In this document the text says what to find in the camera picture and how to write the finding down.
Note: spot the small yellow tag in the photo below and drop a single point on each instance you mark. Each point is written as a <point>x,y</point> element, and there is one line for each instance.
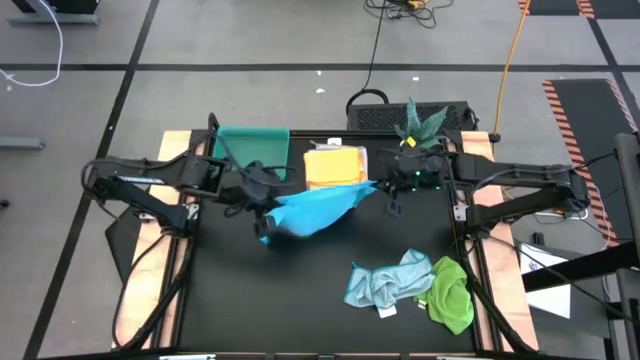
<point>410,142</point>

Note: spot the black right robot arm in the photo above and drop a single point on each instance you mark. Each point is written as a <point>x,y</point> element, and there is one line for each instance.
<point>520,177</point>

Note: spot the pale blue teal-edged towel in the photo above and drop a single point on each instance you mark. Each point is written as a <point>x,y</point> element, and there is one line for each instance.
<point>385,285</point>

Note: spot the bright blue microfiber towel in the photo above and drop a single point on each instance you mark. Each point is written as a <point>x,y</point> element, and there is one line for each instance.
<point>315,210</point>

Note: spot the silver aluminium bracket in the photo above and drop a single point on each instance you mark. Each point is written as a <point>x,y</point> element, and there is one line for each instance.
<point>187,357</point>

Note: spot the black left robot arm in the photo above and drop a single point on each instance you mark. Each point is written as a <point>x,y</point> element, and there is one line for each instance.
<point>150,177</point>

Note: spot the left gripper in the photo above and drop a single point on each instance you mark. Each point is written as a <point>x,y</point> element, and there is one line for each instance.
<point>257,187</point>

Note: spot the black rig frame beam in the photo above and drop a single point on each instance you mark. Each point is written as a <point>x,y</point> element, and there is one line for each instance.
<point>575,267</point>

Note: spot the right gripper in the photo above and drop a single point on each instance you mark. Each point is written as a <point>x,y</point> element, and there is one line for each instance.
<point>420,172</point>

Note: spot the green microfiber towel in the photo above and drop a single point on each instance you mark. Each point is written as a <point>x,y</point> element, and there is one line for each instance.
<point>450,300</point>

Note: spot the teal plastic bin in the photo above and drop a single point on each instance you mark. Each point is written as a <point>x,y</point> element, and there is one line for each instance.
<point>255,145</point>

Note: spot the small black box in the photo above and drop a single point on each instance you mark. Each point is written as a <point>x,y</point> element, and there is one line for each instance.
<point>538,237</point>

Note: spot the wooden side board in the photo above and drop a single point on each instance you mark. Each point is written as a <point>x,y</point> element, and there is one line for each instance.
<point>145,280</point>
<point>505,290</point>

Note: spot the orange microfiber towel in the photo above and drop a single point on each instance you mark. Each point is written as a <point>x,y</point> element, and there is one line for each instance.
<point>335,167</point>

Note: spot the grey floor bar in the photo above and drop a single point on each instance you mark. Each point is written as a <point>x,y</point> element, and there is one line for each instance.
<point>20,144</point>

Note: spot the black rig frame post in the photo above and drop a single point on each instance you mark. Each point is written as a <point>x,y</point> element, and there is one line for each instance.
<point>629,200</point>

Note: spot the black vented computer case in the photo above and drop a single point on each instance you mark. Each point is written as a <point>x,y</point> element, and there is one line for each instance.
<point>380,117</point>

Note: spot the white paper sheet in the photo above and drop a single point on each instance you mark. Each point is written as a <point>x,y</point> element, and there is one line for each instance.
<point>550,300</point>

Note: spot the black orange-striped floor mat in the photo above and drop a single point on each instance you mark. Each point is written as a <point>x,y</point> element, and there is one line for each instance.
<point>595,125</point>
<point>555,6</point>

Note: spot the black table frame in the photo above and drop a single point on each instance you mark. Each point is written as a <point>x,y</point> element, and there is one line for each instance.
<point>295,134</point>

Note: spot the snake plant in white pot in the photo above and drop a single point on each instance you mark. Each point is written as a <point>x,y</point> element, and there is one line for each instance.
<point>422,125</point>

